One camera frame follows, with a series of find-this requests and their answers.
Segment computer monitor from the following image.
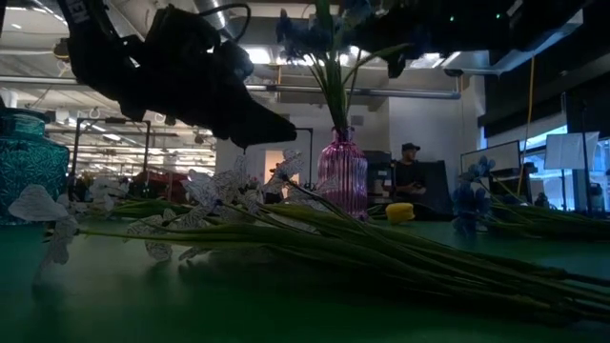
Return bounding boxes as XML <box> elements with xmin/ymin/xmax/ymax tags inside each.
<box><xmin>459</xmin><ymin>140</ymin><xmax>521</xmax><ymax>175</ymax></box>

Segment blue artificial flower bunch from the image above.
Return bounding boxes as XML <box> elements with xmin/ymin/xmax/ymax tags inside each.
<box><xmin>451</xmin><ymin>155</ymin><xmax>610</xmax><ymax>242</ymax></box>
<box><xmin>274</xmin><ymin>0</ymin><xmax>414</xmax><ymax>137</ymax></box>

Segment purple ribbed glass vase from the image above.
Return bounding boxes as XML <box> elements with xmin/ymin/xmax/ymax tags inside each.
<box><xmin>316</xmin><ymin>126</ymin><xmax>369</xmax><ymax>221</ymax></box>

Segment white artificial flower bunch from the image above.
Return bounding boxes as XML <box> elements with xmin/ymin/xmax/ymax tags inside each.
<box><xmin>8</xmin><ymin>148</ymin><xmax>610</xmax><ymax>328</ymax></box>
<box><xmin>88</xmin><ymin>176</ymin><xmax>120</xmax><ymax>213</ymax></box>

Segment white panel on stand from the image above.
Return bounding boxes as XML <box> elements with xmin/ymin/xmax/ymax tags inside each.
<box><xmin>545</xmin><ymin>131</ymin><xmax>600</xmax><ymax>171</ymax></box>

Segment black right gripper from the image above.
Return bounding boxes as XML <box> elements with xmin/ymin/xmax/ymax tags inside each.
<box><xmin>355</xmin><ymin>0</ymin><xmax>433</xmax><ymax>80</ymax></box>

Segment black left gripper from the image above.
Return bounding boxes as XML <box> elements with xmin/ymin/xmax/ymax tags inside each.
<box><xmin>118</xmin><ymin>7</ymin><xmax>297</xmax><ymax>150</ymax></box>

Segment red cart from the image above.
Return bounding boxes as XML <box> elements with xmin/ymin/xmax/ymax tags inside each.
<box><xmin>132</xmin><ymin>171</ymin><xmax>190</xmax><ymax>204</ymax></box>

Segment teal glass vase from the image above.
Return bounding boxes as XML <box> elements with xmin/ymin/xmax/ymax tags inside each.
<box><xmin>0</xmin><ymin>107</ymin><xmax>71</xmax><ymax>225</ymax></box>

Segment grey ceiling pipe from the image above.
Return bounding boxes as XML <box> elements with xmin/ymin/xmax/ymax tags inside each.
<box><xmin>0</xmin><ymin>75</ymin><xmax>461</xmax><ymax>100</ymax></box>

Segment black metal frame stand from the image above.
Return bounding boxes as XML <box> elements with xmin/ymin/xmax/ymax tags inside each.
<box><xmin>71</xmin><ymin>118</ymin><xmax>152</xmax><ymax>201</ymax></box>

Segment yellow artificial tulip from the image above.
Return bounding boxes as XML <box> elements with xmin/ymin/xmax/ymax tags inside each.
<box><xmin>384</xmin><ymin>202</ymin><xmax>416</xmax><ymax>225</ymax></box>

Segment green table mat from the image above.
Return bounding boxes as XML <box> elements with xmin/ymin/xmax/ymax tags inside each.
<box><xmin>0</xmin><ymin>216</ymin><xmax>610</xmax><ymax>343</ymax></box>

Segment person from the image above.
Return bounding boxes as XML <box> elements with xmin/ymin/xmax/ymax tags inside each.
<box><xmin>393</xmin><ymin>141</ymin><xmax>428</xmax><ymax>204</ymax></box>

